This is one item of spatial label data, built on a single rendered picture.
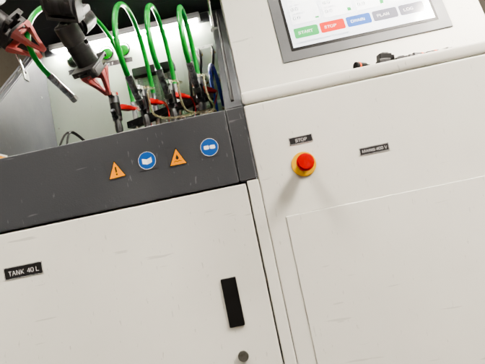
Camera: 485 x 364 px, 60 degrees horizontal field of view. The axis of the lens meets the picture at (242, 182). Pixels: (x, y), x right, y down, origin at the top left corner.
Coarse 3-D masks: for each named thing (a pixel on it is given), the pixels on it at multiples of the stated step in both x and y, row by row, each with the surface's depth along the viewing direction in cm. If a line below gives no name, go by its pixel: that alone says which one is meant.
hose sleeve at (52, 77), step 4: (52, 76) 108; (52, 80) 109; (56, 80) 109; (56, 84) 110; (60, 84) 110; (60, 88) 111; (64, 88) 111; (68, 88) 113; (64, 92) 112; (68, 92) 112; (72, 92) 114; (68, 96) 113; (72, 96) 113
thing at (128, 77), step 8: (128, 8) 121; (112, 16) 105; (112, 24) 104; (136, 24) 128; (136, 32) 130; (120, 48) 103; (144, 48) 132; (120, 56) 103; (144, 56) 133; (128, 72) 106; (128, 80) 107; (152, 80) 134; (136, 88) 110; (136, 96) 111; (152, 96) 133; (136, 104) 113
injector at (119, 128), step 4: (116, 96) 117; (112, 100) 117; (116, 100) 117; (112, 104) 117; (116, 104) 117; (112, 108) 117; (116, 108) 116; (120, 108) 117; (112, 112) 114; (116, 112) 116; (120, 112) 117; (112, 116) 116; (116, 116) 116; (120, 116) 117; (116, 120) 117; (120, 120) 117; (116, 124) 117; (120, 124) 117; (116, 128) 117; (120, 128) 117; (120, 132) 116
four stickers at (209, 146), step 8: (216, 136) 89; (200, 144) 89; (208, 144) 89; (216, 144) 89; (144, 152) 90; (152, 152) 90; (168, 152) 90; (176, 152) 90; (184, 152) 89; (208, 152) 89; (216, 152) 89; (120, 160) 90; (144, 160) 90; (152, 160) 90; (168, 160) 89; (176, 160) 89; (184, 160) 89; (112, 168) 90; (120, 168) 90; (144, 168) 90; (152, 168) 90; (112, 176) 90; (120, 176) 90
